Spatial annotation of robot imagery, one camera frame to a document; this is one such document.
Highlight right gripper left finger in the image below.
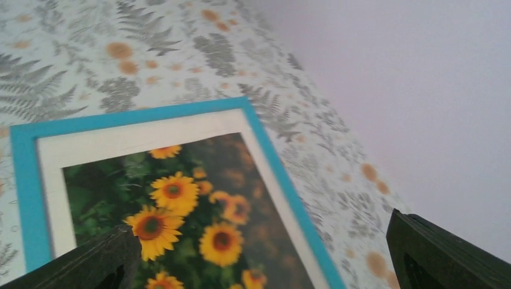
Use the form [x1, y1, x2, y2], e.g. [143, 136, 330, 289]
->
[1, 225, 142, 288]

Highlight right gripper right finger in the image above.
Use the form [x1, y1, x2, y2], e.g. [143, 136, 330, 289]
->
[386, 209, 510, 288]

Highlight sunflower photo print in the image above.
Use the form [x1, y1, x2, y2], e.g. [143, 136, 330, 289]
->
[63, 133, 313, 288]

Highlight white mat sunflower photo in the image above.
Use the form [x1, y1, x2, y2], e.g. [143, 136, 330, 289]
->
[37, 110, 329, 288]

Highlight teal and wood picture frame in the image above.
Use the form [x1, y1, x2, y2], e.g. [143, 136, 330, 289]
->
[11, 97, 346, 288]

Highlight floral patterned table mat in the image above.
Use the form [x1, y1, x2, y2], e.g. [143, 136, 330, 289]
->
[1, 1, 404, 288]

